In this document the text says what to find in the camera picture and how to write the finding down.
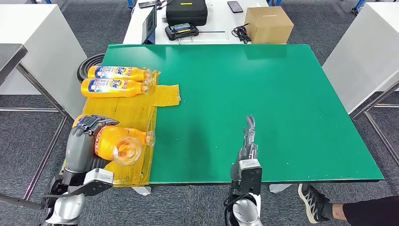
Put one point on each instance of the steel table frame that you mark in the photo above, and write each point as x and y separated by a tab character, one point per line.
12	56
388	105

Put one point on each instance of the black handheld controller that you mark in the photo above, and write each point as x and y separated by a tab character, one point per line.
181	31

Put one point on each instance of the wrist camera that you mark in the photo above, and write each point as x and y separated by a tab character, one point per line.
251	176
98	182

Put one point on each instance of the cardboard box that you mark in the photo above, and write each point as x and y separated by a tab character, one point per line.
268	26

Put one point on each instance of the blue metal rack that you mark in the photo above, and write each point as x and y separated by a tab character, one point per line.
358	3

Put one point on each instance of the dark tablet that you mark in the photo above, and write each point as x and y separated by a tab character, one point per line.
149	25

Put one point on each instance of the black carrying case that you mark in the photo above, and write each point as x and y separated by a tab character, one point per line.
186	12

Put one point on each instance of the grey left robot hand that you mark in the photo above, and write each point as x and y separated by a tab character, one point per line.
79	149

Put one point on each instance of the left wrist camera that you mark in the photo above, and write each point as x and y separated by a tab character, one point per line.
98	182

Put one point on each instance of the white table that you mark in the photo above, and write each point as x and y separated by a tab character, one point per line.
218	21

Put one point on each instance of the yellow plastic sheet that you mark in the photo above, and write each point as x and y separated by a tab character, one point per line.
134	109

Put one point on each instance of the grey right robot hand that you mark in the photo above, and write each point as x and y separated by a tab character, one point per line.
247	149

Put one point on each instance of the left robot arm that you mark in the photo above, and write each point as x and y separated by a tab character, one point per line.
65	209

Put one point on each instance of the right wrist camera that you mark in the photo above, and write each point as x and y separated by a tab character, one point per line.
251	176

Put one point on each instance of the white table foot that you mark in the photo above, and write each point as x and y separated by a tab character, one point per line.
142	191
281	188

